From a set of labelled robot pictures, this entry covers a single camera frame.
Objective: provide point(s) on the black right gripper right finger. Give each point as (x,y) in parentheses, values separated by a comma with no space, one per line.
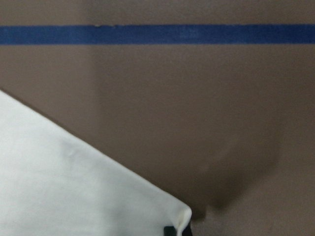
(187,231)

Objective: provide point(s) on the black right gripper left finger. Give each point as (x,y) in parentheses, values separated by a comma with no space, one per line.
(170,231)

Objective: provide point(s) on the cream white long-sleeve shirt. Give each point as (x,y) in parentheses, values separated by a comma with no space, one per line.
(54,184)

